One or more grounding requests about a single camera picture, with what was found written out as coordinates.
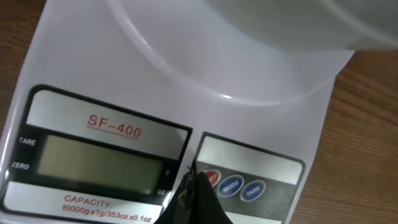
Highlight white digital kitchen scale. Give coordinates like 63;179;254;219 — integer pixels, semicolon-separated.
1;1;353;223

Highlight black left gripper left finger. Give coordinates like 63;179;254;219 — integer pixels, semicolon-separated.
155;166;195;224

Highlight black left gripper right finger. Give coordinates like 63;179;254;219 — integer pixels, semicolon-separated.
194;172;233;224

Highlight white bowl on scale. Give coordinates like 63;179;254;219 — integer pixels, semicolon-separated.
207;0;397;50

